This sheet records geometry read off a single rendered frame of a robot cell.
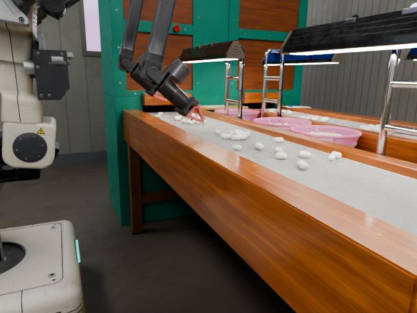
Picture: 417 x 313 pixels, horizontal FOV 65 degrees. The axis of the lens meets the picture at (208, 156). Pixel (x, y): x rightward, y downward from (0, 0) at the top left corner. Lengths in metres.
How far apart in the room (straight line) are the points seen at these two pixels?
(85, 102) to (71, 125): 0.28
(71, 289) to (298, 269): 0.87
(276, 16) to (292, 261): 2.06
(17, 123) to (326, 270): 1.05
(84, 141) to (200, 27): 2.15
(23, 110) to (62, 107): 2.55
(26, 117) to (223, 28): 1.42
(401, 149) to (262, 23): 1.41
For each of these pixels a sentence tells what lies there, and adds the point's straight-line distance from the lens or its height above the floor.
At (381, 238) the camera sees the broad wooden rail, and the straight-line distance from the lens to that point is 0.51.
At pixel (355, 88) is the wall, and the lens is 3.12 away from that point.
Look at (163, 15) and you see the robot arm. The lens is 1.15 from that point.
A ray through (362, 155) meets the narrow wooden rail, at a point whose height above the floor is 0.76.
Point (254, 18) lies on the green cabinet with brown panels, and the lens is 2.39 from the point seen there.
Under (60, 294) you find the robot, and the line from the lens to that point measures 1.28.
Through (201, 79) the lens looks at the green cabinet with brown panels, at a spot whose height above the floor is 0.94.
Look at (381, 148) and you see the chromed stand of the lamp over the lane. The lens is 1.05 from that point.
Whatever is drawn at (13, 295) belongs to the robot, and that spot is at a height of 0.28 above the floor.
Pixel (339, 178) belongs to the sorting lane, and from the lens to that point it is 0.85.
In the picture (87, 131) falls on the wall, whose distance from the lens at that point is 3.84.
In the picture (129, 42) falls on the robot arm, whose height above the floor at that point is 1.11.
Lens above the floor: 0.98
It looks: 14 degrees down
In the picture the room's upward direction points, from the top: 1 degrees clockwise
